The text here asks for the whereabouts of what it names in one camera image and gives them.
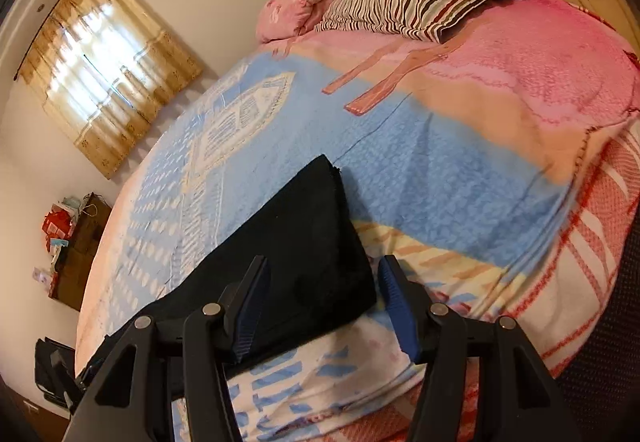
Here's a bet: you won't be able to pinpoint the bed with colourful sheet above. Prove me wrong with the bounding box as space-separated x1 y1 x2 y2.
75 0 640 442

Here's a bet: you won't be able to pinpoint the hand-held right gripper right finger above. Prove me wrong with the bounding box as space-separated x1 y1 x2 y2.
377 255 583 442

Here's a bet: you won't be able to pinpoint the brown wooden desk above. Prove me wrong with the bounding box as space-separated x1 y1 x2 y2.
47 192 113 313

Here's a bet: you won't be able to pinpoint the dark cloth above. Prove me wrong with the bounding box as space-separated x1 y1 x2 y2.
550 217 640 442

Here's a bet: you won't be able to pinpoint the black bag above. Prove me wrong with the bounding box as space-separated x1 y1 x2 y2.
34 336 81 408

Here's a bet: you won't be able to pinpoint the red gift boxes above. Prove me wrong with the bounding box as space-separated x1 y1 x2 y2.
42 205 76 243

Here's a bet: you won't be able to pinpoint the black pants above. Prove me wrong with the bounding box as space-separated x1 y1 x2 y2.
102 153 378 368

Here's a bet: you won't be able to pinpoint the beige window curtain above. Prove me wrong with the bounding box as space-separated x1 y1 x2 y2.
17 0 205 180

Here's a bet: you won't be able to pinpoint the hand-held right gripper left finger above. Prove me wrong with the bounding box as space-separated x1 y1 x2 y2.
60 255 273 442

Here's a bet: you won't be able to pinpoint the pink floral pillow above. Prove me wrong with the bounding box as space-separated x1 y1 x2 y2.
255 0 358 43

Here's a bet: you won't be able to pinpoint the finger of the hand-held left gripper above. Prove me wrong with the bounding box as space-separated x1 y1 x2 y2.
75 357 108 395

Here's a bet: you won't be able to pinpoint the dark curtain rod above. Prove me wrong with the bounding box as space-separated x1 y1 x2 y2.
14 0 108 80

